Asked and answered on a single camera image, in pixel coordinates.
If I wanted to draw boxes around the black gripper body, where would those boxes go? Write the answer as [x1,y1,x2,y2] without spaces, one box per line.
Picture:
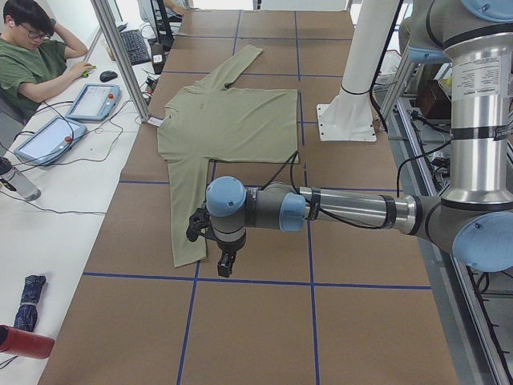
[213,228,246,261]

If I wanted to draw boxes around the olive green long-sleeve shirt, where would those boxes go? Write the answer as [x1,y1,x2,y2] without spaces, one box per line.
[157,45,297,267]

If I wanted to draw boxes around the white paper hang tag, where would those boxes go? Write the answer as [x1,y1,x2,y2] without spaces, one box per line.
[147,116,164,127]

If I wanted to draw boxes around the upper teach pendant tablet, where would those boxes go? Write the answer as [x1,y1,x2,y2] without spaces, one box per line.
[65,83,121,122]

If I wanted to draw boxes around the teach pendant tablet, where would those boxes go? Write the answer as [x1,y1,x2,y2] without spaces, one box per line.
[65,83,121,122]
[14,117,87,165]

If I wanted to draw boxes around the folded dark blue umbrella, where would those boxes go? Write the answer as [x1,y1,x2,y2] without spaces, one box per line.
[14,275,46,332]

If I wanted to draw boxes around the lower teach pendant tablet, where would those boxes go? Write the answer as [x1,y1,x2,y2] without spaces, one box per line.
[14,117,87,165]

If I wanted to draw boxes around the black computer mouse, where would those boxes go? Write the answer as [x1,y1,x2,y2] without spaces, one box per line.
[99,71,118,83]

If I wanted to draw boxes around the black keyboard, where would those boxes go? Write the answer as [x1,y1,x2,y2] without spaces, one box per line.
[120,30,151,65]

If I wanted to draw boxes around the red cylindrical bottle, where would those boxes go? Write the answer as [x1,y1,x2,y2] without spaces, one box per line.
[1,325,55,359]

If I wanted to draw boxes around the clear water bottle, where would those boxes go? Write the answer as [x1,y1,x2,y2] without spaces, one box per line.
[1,157,41,201]

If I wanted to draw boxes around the seated person in green shirt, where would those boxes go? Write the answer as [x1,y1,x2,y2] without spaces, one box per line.
[1,1,95,120]

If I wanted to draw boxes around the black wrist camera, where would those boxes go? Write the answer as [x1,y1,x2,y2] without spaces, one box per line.
[186,207,214,242]

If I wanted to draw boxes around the aluminium frame post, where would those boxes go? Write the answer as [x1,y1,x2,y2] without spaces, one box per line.
[91,0,150,123]

